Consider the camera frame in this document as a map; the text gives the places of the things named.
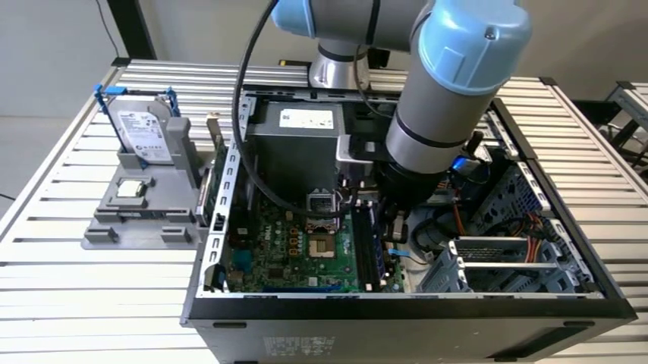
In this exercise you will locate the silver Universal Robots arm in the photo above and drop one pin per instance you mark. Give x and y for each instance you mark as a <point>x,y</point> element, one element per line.
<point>440,113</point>

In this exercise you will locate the grey parts rack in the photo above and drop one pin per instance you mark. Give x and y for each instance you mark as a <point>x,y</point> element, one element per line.
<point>168,189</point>

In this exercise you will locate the green motherboard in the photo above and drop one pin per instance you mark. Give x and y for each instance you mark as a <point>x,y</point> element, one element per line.
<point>284,265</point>

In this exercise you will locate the green graphics card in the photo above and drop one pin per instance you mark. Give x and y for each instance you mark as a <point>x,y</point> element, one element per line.
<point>218,151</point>

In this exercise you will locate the CPU socket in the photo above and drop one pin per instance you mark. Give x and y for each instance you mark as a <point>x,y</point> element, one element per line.
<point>323,246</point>

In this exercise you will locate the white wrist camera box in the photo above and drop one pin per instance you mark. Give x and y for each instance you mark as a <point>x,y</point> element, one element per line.
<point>463,165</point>

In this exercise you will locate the hard disk in blue carrier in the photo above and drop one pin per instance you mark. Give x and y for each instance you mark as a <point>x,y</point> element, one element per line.
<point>140,129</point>

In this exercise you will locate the grey metal disk bay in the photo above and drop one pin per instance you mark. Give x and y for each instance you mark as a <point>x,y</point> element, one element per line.
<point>507,265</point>

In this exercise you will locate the silver CPU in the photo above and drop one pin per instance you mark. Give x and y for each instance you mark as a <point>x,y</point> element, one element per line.
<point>129,189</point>

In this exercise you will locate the RAM stick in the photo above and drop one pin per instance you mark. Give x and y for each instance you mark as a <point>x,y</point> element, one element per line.
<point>377,246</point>
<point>142,216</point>

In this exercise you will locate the black RAM slot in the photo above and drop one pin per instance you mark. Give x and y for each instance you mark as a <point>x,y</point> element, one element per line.
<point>363,246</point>

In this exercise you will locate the black upright post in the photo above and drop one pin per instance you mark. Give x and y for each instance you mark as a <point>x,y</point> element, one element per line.
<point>134,30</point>

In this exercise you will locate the black open PC case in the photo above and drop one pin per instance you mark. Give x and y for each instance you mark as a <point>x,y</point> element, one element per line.
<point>355,333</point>

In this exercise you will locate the black yellow connector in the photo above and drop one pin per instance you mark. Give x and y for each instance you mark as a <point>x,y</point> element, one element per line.
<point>292,63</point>

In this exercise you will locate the thin metal locking lever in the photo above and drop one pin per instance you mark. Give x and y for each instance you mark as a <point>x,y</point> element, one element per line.
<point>339,204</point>

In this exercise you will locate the grey power supply unit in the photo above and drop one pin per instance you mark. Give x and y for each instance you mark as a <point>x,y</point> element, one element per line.
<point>299,159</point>

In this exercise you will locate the metal slat side table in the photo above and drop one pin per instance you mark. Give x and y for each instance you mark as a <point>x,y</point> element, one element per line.
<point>630,98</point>

